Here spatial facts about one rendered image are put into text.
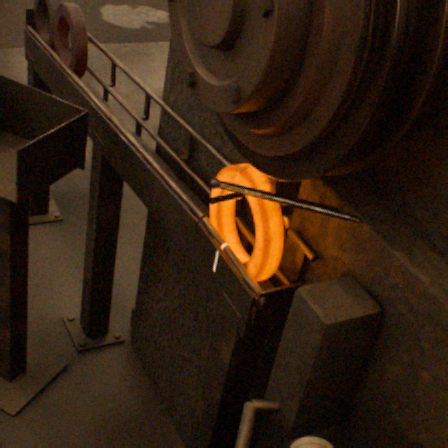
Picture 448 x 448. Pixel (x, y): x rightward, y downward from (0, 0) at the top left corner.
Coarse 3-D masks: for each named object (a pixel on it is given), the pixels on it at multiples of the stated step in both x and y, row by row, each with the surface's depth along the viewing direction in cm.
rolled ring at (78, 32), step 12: (60, 12) 181; (72, 12) 176; (60, 24) 185; (72, 24) 174; (84, 24) 175; (60, 36) 187; (72, 36) 176; (84, 36) 175; (60, 48) 188; (72, 48) 177; (84, 48) 176; (72, 60) 178; (84, 60) 178; (84, 72) 181
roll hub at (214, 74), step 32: (192, 0) 93; (224, 0) 86; (288, 0) 79; (192, 32) 98; (224, 32) 87; (256, 32) 83; (288, 32) 80; (192, 64) 97; (224, 64) 92; (256, 64) 83; (288, 64) 83; (224, 96) 91; (256, 96) 86
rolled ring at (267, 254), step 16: (224, 176) 116; (240, 176) 111; (256, 176) 110; (224, 192) 118; (224, 208) 120; (256, 208) 108; (272, 208) 108; (224, 224) 121; (256, 224) 109; (272, 224) 107; (224, 240) 120; (256, 240) 109; (272, 240) 108; (240, 256) 118; (256, 256) 110; (272, 256) 109; (256, 272) 111; (272, 272) 112
